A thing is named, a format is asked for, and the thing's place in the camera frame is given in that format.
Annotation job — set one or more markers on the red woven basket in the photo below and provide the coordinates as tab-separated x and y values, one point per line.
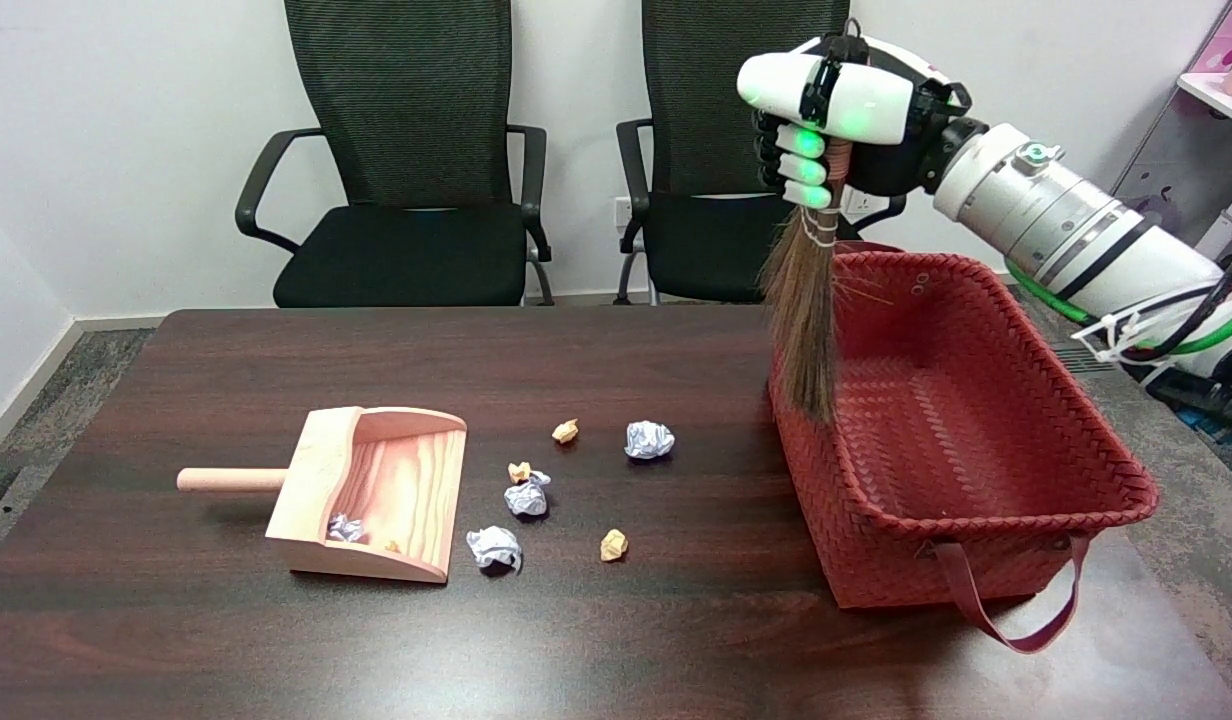
976	440

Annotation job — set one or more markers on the brown straw hand broom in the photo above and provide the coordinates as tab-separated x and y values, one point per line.
806	320

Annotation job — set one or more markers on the wooden dustpan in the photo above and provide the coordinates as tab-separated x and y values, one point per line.
396	490

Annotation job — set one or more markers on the small white crumpled paper ball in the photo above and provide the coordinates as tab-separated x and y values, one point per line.
344	528

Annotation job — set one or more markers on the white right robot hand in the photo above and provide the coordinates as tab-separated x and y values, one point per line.
856	100

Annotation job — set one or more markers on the white wall socket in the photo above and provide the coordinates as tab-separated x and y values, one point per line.
854	204
623	212

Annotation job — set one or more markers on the black mesh office chair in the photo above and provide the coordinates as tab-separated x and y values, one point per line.
406	250
706	240

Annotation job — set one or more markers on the tan crumpled paper scrap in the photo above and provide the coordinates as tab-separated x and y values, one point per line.
518	471
614	545
565	431

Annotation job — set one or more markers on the grey owl print panel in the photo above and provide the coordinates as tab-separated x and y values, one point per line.
1191	160

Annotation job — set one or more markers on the pink white shelf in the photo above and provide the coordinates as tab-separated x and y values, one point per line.
1226	90

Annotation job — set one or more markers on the metal floor vent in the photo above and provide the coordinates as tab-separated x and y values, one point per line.
1062	352

